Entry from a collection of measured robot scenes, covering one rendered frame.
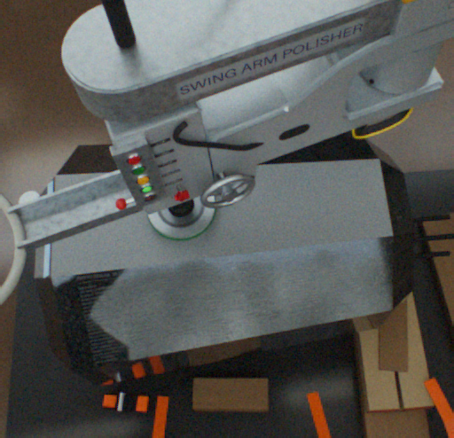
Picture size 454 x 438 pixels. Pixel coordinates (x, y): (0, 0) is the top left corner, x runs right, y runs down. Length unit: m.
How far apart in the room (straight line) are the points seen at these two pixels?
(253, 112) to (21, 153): 1.98
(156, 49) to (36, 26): 2.51
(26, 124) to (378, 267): 2.03
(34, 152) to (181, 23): 2.11
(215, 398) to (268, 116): 1.41
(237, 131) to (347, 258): 0.69
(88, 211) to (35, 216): 0.15
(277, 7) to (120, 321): 1.19
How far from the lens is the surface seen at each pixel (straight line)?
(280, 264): 2.00
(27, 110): 3.46
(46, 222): 1.84
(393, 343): 2.62
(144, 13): 1.33
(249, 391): 2.62
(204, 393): 2.64
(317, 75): 1.49
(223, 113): 1.53
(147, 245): 2.02
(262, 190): 2.05
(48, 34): 3.70
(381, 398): 2.59
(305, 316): 2.10
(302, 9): 1.31
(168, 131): 1.39
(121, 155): 1.38
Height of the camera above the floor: 2.74
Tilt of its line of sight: 67 degrees down
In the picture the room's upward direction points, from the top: 9 degrees counter-clockwise
